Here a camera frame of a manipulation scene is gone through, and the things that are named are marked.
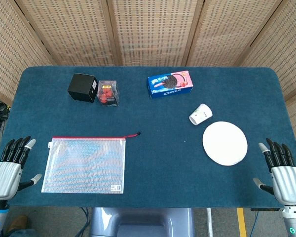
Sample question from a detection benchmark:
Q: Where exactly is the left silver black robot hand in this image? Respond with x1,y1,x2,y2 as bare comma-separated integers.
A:
0,136,43,199

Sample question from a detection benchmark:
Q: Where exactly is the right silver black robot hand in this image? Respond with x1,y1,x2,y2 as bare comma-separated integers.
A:
253,138,296,205

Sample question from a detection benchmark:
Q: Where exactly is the clear zipper pouch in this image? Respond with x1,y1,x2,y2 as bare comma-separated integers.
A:
41,132,142,195

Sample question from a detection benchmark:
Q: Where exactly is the black bar under table edge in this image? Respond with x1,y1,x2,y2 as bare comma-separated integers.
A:
250,207,281,212

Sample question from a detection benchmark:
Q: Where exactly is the brown shoe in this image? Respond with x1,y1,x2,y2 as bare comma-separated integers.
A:
4,214,29,235

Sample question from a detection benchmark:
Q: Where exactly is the blue jeans leg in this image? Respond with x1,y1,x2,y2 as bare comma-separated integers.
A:
8,228,44,237

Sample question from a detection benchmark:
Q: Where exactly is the white round paper plate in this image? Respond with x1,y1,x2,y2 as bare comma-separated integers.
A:
202,121,249,166

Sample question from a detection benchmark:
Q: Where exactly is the white table leg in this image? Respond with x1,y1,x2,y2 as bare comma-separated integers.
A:
206,207,214,237

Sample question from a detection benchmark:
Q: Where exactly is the white printed paper cup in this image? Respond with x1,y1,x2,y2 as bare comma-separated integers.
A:
188,103,213,126

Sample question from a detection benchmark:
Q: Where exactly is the black cube box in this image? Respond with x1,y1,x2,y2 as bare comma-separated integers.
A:
67,73,99,103

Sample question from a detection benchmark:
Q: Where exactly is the clear box with red items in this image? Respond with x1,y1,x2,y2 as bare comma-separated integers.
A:
96,79,120,107

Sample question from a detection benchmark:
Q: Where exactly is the grey-blue robot torso base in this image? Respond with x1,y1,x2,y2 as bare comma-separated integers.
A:
88,207,195,237

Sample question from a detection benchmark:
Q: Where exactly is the blue Oreo cookie box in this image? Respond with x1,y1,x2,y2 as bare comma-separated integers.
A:
147,70,194,99

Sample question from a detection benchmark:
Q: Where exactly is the woven wooden folding screen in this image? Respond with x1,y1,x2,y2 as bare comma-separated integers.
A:
0,0,296,161

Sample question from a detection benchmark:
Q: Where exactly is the thin blue cable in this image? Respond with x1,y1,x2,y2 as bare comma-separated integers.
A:
251,211,260,237

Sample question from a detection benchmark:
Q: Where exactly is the blue and black cable bundle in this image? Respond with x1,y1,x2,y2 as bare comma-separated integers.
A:
77,207,91,237

